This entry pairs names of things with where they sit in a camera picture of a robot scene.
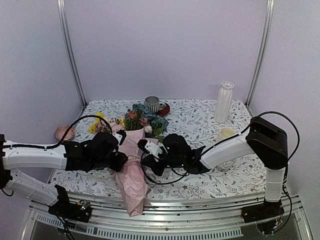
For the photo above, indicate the left metal frame post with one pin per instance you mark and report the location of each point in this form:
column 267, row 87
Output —
column 61, row 6

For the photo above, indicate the metal frame post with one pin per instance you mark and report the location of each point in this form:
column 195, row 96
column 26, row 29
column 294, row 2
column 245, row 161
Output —
column 270, row 4
column 61, row 6

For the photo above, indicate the red patterned saucer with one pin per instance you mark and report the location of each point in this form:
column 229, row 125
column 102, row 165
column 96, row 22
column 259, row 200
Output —
column 164, row 109

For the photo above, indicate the pink patterned bowl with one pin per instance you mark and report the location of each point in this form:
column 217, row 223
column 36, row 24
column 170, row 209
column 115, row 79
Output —
column 61, row 130

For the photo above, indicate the aluminium front rail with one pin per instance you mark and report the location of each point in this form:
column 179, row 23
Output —
column 200, row 219

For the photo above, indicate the white ribbed vase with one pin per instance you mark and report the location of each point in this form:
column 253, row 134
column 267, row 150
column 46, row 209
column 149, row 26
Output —
column 223, row 103

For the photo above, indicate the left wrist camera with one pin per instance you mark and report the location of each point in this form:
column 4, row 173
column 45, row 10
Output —
column 120, row 136

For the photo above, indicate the striped ceramic cup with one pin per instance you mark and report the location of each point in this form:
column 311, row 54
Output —
column 152, row 103

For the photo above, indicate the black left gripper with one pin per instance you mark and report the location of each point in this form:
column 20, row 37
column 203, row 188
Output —
column 119, row 164

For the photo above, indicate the pink paper flower bouquet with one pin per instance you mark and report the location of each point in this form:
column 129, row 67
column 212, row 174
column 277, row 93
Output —
column 139, row 123

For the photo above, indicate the right metal frame post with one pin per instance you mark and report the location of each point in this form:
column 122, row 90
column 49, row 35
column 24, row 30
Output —
column 270, row 4

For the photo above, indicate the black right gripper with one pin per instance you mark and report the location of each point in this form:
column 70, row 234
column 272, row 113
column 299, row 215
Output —
column 150, row 159

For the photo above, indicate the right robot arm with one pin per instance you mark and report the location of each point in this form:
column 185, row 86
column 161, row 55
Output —
column 262, row 138

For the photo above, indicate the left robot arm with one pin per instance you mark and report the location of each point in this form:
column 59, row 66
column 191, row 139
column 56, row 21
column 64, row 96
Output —
column 14, row 156

